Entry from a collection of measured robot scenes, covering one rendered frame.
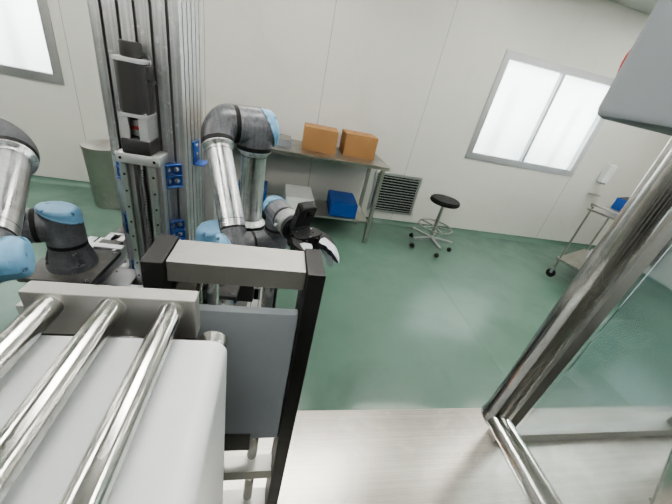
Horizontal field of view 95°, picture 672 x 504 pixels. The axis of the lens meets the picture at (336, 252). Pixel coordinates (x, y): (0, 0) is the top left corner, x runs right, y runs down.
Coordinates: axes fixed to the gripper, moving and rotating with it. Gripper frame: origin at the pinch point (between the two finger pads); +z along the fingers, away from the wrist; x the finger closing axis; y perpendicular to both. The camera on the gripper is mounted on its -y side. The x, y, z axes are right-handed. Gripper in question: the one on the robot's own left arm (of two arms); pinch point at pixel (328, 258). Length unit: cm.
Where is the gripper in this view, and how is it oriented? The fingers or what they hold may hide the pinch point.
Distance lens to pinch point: 72.2
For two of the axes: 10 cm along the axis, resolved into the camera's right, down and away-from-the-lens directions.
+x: -8.6, 2.3, -4.6
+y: -0.8, 8.3, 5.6
